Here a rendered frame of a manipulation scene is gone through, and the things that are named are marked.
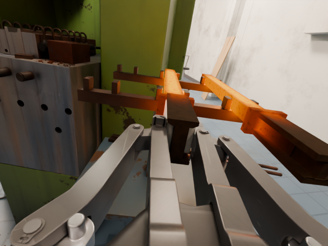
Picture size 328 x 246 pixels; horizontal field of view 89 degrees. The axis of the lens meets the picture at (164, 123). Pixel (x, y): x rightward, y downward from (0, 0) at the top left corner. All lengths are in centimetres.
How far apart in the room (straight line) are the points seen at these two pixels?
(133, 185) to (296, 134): 37
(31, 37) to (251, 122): 70
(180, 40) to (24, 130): 92
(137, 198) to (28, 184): 66
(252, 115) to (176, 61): 95
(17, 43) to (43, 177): 53
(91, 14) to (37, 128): 70
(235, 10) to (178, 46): 346
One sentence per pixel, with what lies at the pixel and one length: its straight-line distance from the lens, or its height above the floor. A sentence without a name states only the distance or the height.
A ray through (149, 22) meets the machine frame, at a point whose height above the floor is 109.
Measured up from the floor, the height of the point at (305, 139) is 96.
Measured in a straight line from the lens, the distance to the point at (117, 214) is 41.
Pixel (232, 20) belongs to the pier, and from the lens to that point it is 451.
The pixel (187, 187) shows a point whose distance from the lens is 49.
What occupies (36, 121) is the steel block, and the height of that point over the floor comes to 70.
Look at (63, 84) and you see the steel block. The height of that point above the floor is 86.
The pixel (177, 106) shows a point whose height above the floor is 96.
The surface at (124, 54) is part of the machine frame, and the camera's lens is 74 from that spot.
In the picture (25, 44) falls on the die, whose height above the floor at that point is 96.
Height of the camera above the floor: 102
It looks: 25 degrees down
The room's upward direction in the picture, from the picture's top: 9 degrees clockwise
